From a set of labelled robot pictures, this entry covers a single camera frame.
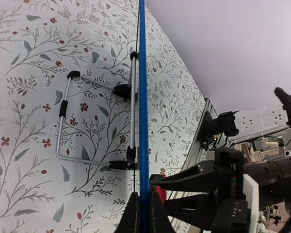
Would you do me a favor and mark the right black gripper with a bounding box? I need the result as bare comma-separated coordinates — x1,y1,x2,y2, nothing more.
150,148,245,230

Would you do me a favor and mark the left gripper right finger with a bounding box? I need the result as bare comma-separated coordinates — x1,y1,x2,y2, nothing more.
149,191,175,233

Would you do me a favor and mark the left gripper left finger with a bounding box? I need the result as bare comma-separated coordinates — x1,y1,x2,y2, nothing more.
114,192,140,233

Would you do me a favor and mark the red whiteboard eraser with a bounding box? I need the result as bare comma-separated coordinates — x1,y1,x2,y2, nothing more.
156,186,167,204

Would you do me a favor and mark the small blue-framed whiteboard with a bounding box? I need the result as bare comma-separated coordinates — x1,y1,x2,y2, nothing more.
139,0,150,233

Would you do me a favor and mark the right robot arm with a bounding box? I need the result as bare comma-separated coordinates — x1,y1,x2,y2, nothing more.
150,88,291,233

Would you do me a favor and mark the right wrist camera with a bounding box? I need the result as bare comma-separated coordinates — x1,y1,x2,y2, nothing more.
210,174,259,233

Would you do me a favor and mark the front aluminium rail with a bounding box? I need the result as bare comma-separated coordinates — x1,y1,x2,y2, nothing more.
169,98,218,233

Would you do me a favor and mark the wire whiteboard stand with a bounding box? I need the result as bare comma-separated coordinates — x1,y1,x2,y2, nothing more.
55,51,139,171

